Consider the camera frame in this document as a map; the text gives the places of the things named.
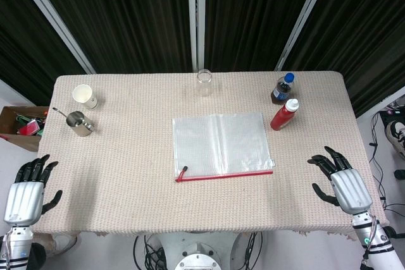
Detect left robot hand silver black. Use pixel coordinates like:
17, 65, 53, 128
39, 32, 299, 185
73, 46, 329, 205
3, 154, 63, 226

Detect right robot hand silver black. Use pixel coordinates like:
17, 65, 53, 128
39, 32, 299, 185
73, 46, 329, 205
307, 145, 373, 214

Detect clear zipper pouch red zip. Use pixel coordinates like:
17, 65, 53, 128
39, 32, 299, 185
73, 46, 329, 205
171, 111, 276, 183

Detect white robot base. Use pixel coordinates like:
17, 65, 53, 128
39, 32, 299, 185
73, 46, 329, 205
156, 231, 244, 270

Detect brown cardboard box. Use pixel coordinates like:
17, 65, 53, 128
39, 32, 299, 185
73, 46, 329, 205
0, 106, 50, 152

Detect black and white sneaker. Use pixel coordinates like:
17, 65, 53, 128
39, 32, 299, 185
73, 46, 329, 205
385, 120, 405, 160

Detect stainless steel pitcher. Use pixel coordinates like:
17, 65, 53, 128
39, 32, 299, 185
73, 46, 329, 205
65, 111, 95, 137

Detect red sauce bottle white cap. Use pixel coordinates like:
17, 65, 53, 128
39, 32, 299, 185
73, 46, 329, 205
270, 98, 300, 132

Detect beige waffle tablecloth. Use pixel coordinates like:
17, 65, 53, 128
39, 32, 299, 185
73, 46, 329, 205
31, 70, 390, 240

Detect cola bottle blue cap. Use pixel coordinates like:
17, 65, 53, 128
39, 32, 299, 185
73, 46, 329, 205
271, 72, 296, 106

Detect white paper cup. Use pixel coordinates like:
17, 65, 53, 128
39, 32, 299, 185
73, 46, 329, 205
72, 83, 98, 110

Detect clear glass jar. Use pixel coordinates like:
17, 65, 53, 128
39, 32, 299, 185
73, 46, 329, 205
196, 68, 213, 97

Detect black curtain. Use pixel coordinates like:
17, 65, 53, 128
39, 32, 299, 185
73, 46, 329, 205
0, 0, 405, 119

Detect black floor cables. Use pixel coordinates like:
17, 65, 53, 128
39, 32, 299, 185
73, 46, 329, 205
368, 110, 405, 220

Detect black cables under base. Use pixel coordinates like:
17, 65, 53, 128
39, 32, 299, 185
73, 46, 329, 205
132, 233, 168, 270

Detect silver aluminium frame post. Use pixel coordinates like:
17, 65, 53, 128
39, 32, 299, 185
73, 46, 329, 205
274, 0, 335, 72
8, 0, 96, 75
186, 0, 206, 72

